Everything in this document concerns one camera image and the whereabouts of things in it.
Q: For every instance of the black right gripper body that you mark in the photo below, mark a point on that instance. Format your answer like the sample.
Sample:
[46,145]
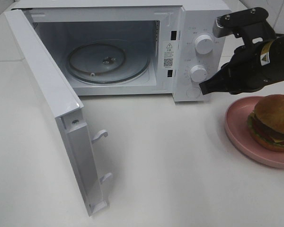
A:
[250,69]

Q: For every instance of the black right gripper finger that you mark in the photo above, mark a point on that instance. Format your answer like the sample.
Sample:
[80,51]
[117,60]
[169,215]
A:
[219,82]

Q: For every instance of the round white door button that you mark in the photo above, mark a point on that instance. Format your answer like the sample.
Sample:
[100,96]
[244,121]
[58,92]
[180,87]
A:
[193,92]

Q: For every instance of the pink round plate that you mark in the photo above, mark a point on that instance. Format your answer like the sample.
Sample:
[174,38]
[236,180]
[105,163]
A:
[236,128]

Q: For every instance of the burger with lettuce and cheese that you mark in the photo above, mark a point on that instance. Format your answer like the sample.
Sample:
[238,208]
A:
[266,122]

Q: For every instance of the white microwave door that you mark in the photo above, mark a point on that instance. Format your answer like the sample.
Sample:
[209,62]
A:
[64,106]

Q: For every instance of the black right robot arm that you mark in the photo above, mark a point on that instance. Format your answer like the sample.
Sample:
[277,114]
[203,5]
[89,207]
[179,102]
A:
[249,70]

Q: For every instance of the lower white timer knob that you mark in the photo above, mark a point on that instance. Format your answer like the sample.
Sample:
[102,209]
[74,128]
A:
[198,73]

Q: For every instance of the upper white power knob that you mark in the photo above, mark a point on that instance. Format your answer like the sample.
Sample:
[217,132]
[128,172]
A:
[203,44]

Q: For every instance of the white microwave oven body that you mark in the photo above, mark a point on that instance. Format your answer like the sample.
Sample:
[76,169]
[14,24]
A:
[64,25]

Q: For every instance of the white warning label sticker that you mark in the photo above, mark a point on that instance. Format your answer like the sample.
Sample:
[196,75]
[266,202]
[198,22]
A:
[168,54]

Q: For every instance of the glass microwave turntable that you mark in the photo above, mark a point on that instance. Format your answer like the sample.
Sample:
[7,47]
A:
[108,61]

